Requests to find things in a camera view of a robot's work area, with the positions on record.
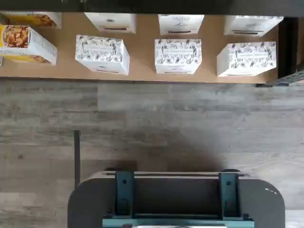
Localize brown lower shelf board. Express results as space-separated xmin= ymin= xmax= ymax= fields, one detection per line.
xmin=0 ymin=11 xmax=279 ymax=84

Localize white floral print box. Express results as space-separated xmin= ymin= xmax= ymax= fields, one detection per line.
xmin=84 ymin=12 xmax=137 ymax=34
xmin=158 ymin=14 xmax=205 ymax=36
xmin=154 ymin=38 xmax=202 ymax=75
xmin=216 ymin=41 xmax=277 ymax=78
xmin=75 ymin=34 xmax=130 ymax=76
xmin=223 ymin=15 xmax=285 ymax=38

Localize yellow cereal box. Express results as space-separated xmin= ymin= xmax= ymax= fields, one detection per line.
xmin=0 ymin=11 xmax=63 ymax=29
xmin=0 ymin=24 xmax=58 ymax=65

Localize thin black floor strip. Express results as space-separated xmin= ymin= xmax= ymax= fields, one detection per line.
xmin=74 ymin=130 xmax=81 ymax=189

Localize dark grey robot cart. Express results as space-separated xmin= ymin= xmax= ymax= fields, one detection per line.
xmin=67 ymin=169 xmax=286 ymax=228

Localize teal metal mount frame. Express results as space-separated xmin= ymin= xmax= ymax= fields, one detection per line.
xmin=102 ymin=171 xmax=255 ymax=228

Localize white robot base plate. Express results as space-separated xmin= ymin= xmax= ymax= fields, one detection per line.
xmin=122 ymin=223 xmax=225 ymax=228

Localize perforated black shelf frame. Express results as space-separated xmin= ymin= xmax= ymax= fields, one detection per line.
xmin=256 ymin=70 xmax=304 ymax=88

